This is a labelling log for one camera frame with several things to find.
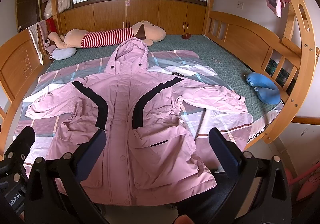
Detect white bedding on shelf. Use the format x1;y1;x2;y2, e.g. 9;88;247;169
44;0;72;20

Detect light blue neck pillow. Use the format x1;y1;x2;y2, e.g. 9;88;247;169
49;47;76;60

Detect plaid pink grey quilt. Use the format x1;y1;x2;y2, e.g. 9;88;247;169
15;50;284;171

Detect red item by headboard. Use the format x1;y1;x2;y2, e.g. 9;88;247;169
46;18;58;33

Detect wooden bunk ladder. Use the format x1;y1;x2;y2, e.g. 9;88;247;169
263;0;316;144

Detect white towel on headboard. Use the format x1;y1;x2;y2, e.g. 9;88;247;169
27;24;44;65

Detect wall socket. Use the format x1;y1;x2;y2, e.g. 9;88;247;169
237;1;244;9

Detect pink cloth on headboard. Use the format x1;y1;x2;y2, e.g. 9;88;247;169
37;20;49;43

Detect blue plush neck pillow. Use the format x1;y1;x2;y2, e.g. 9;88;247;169
246;72;281;105

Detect pink hooded jacket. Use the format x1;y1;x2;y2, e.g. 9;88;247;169
25;38;253;206

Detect small brown object on bed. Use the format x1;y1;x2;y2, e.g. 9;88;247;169
182;33;191;40

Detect large striped plush dog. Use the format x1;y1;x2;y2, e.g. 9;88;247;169
48;20;166;49

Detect small purple plush toy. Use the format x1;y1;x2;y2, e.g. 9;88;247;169
44;39;56;55

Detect wooden wall cabinets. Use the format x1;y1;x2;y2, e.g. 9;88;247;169
60;0;206;35

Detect wooden headboard left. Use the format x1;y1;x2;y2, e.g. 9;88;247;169
0;30;51;158

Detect wooden footboard right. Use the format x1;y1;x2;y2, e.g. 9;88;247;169
203;10;302;102

